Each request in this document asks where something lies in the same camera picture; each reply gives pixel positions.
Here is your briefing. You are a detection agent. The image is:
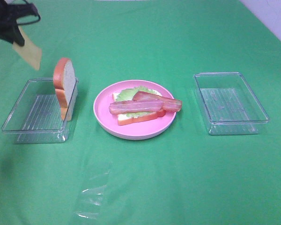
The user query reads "yellow toy cheese slice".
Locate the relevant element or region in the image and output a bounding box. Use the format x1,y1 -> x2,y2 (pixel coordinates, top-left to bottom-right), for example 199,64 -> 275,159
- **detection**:
13,27 -> 42,71

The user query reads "pink round plate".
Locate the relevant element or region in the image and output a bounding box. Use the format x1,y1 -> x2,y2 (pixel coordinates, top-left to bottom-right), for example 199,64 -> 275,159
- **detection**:
93,80 -> 176,140

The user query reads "green toy lettuce leaf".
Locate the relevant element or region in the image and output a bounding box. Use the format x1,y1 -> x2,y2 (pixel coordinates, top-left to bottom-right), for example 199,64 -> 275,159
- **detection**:
112,86 -> 159,119

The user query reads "toy bread slice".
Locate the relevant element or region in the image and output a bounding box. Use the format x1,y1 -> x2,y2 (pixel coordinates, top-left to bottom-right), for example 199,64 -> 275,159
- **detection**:
117,93 -> 166,126
53,57 -> 78,121

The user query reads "clear plastic wrap piece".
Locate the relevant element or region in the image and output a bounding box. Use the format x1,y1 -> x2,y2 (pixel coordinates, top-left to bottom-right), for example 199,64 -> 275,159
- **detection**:
71,161 -> 112,225

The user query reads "clear plastic tray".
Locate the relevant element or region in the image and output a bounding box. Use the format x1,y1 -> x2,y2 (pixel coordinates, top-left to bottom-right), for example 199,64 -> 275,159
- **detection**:
193,72 -> 269,135
1,78 -> 74,144

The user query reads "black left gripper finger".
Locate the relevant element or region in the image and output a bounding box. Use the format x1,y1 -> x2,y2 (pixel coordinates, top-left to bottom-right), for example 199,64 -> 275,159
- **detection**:
0,33 -> 14,44
10,25 -> 25,46

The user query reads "green tablecloth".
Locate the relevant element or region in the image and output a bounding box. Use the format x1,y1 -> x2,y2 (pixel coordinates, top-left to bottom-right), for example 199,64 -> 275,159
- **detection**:
0,0 -> 281,225

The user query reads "clear right plastic tray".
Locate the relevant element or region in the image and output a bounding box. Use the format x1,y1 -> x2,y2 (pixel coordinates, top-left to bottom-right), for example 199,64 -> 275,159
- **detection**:
193,72 -> 269,135

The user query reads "clear left plastic tray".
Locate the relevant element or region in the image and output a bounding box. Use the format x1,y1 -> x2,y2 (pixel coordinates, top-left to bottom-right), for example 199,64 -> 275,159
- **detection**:
1,78 -> 74,144

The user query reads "toy bacon strip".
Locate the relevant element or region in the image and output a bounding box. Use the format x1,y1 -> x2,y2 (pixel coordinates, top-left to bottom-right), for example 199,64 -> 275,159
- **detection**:
109,99 -> 163,114
133,91 -> 182,112

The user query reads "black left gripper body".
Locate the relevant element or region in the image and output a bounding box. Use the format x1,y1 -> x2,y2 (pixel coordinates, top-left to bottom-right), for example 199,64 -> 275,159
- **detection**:
0,0 -> 37,36

